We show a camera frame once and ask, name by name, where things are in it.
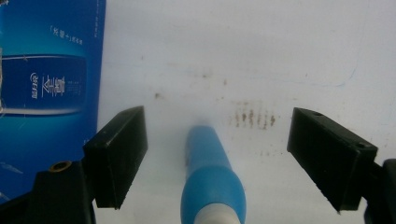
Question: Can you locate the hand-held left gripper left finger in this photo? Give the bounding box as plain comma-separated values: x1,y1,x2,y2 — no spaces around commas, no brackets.
81,105,149,210

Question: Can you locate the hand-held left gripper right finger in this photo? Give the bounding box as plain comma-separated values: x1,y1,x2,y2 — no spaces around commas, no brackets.
286,106,379,213

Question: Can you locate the blue pen with white band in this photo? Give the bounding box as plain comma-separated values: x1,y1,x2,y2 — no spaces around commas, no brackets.
180,125,248,224

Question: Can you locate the blue printed box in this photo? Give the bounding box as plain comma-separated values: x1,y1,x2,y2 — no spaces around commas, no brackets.
0,0,107,204

